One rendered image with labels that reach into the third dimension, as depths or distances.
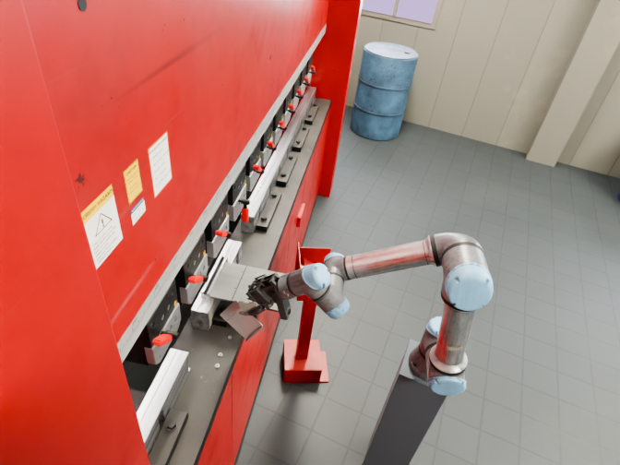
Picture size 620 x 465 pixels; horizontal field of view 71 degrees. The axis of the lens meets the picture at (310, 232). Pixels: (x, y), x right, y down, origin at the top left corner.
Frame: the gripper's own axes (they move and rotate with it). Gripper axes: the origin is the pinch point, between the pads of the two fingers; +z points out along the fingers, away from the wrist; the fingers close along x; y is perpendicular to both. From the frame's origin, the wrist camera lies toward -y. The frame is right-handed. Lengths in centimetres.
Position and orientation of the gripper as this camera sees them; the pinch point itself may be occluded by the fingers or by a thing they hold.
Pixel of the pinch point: (247, 306)
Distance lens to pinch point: 147.8
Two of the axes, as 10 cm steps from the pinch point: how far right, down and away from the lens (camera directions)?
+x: -3.2, 6.3, -7.1
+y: -6.1, -7.1, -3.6
